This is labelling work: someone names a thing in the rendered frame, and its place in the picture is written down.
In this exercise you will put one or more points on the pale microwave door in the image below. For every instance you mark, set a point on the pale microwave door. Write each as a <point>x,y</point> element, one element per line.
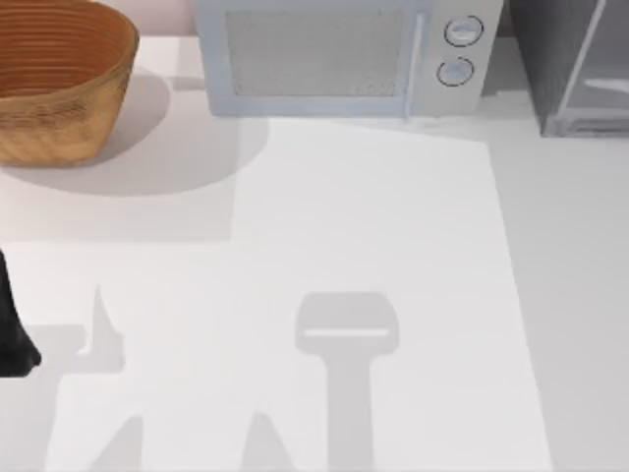
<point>314,54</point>

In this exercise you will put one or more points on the pale microwave oven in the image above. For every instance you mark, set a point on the pale microwave oven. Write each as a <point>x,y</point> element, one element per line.
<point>462,98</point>

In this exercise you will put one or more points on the round microwave knob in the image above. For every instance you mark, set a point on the round microwave knob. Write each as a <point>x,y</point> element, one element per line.
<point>455,71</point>
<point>463,30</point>

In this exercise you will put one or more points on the brown wicker basket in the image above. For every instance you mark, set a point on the brown wicker basket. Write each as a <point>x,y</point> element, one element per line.
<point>59,88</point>

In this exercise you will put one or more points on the grey cabinet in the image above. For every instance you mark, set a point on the grey cabinet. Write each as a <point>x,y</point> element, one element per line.
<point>555,64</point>

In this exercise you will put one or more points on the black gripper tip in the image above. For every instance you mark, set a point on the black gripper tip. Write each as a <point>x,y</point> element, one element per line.
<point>12,339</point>

